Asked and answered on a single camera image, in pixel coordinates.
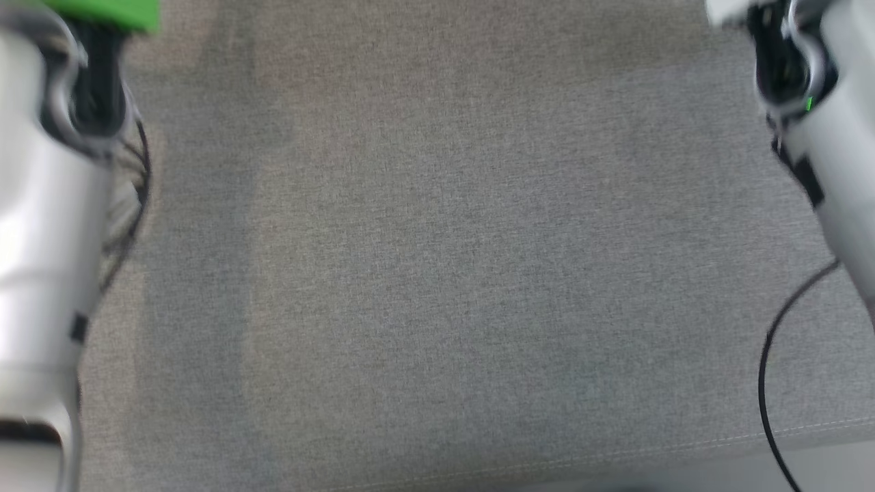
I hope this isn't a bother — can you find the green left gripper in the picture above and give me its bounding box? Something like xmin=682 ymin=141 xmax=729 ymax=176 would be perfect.
xmin=41 ymin=0 xmax=162 ymax=33

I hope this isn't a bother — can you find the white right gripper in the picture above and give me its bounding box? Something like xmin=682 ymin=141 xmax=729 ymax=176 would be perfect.
xmin=704 ymin=0 xmax=787 ymax=28

